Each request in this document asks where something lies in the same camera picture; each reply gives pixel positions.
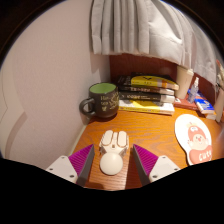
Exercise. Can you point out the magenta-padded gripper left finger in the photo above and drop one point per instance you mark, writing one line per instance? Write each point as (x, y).
(63, 167)

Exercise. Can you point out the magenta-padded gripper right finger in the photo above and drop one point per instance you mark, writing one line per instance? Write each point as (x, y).
(163, 166)

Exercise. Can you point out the white computer mouse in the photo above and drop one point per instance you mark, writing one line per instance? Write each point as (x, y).
(111, 160)

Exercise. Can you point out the white cartoon-print mouse pad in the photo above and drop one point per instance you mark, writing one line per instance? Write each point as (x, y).
(193, 136)

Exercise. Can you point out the yellow and white book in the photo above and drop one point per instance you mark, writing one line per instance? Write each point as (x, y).
(146, 106)

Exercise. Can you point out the red-brown book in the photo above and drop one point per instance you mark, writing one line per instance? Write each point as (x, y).
(182, 104)

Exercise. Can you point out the black book with white pages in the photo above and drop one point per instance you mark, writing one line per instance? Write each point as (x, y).
(143, 96)

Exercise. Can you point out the blue book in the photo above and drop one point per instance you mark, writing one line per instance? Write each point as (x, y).
(204, 105)

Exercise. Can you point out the dark mug with green inside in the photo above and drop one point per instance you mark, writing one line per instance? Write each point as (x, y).
(104, 101)

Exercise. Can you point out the clear spray bottle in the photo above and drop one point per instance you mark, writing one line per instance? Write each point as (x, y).
(192, 93)

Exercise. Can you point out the thin black book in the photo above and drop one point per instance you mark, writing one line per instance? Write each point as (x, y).
(146, 89)

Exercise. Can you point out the cream ceramic pitcher vase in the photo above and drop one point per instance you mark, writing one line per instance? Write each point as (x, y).
(220, 106)

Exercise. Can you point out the black and yellow book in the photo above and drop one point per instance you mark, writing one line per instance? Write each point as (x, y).
(150, 81)

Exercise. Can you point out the white pleated curtain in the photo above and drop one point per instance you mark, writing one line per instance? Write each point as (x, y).
(146, 26)

